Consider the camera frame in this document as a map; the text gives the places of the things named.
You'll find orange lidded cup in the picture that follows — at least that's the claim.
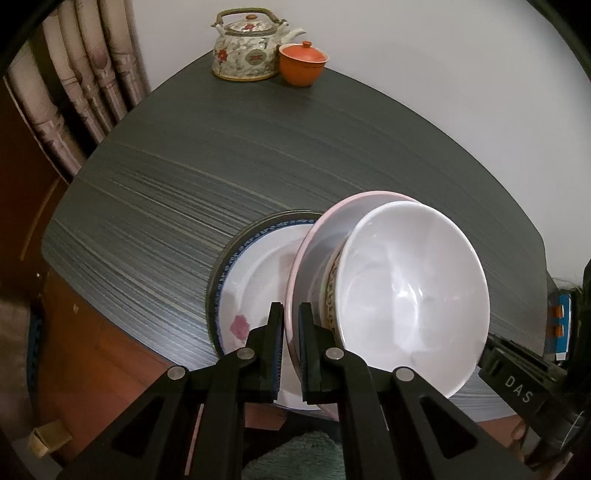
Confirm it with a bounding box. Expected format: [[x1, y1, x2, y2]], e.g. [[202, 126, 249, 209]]
[[278, 41, 329, 88]]

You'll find green fuzzy cloth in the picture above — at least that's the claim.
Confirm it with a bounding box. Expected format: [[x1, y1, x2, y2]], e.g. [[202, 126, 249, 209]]
[[242, 430, 345, 480]]

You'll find blue box with orange patches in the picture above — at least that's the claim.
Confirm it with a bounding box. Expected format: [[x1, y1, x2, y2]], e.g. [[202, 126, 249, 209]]
[[549, 288, 574, 361]]

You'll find white plate with pink flowers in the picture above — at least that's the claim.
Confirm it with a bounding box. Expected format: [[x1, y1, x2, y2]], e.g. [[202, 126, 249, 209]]
[[217, 223, 340, 411]]

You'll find brown wooden cabinet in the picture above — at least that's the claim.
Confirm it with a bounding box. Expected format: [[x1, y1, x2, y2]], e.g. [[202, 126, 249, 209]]
[[0, 108, 70, 301]]

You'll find beige plastic block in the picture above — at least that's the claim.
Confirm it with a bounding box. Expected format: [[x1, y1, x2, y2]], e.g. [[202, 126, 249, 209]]
[[28, 419, 72, 457]]

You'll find pink bowl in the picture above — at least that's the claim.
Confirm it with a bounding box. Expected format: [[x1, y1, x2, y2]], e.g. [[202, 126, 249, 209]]
[[285, 190, 430, 423]]

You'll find large blue floral plate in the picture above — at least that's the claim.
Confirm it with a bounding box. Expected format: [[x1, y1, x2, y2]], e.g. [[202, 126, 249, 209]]
[[205, 210, 324, 356]]

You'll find floral ceramic teapot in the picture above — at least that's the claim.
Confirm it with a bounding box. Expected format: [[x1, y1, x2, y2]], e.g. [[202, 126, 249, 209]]
[[211, 7, 306, 83]]

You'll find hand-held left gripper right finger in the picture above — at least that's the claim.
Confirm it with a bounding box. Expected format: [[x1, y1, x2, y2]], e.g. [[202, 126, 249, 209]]
[[298, 301, 536, 480]]

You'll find white bowl with patterned band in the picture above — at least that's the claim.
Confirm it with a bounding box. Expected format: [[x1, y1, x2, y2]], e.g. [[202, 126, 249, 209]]
[[320, 200, 491, 400]]

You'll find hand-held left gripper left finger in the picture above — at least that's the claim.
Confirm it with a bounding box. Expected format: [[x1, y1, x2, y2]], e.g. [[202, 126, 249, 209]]
[[55, 301, 286, 480]]

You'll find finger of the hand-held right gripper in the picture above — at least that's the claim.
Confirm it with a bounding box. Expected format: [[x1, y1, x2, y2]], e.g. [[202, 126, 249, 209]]
[[477, 333, 509, 386]]

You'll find beige patterned curtain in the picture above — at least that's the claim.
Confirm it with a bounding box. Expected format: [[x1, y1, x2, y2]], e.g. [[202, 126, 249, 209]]
[[7, 0, 151, 178]]

